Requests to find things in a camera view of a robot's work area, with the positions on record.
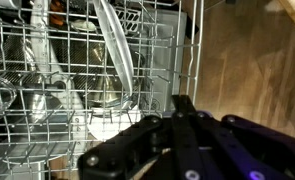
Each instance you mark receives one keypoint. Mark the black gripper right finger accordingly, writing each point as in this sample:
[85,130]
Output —
[253,150]

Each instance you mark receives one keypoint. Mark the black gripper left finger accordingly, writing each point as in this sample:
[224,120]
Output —
[127,150]

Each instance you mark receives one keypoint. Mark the white dinner plate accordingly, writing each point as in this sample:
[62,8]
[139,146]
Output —
[117,50]

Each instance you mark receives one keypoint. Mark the stainless steel bowl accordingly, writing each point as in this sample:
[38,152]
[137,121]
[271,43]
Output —
[103,80]

